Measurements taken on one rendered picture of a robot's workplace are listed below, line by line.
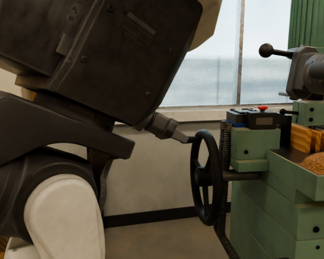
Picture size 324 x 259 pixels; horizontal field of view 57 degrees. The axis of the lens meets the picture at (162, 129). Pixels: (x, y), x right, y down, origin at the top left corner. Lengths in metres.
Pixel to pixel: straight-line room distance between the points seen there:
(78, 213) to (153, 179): 1.88
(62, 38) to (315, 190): 0.61
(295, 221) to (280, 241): 0.11
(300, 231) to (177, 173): 1.55
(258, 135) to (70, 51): 0.67
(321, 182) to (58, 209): 0.56
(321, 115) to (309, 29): 0.25
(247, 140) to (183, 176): 1.46
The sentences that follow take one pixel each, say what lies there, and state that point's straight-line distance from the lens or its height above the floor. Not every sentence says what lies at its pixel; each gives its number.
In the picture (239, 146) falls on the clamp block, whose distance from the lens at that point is 0.89.
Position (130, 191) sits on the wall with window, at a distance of 2.26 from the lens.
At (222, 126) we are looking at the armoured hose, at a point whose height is 0.96.
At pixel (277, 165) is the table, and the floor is 0.87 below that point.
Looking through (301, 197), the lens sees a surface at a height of 0.82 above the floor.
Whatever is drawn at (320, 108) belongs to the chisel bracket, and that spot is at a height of 1.02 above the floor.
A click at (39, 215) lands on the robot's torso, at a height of 0.97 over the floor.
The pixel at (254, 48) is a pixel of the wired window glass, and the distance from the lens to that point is 2.50.
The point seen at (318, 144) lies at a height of 0.92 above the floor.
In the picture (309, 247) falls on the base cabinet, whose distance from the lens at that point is 0.89.
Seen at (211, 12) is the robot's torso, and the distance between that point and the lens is 0.43.
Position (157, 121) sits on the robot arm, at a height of 0.99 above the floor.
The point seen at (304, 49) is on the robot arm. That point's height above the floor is 1.17.
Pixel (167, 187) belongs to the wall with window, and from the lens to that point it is 2.31.
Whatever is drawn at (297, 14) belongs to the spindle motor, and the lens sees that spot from 0.99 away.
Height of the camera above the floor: 1.12
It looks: 11 degrees down
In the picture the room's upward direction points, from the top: straight up
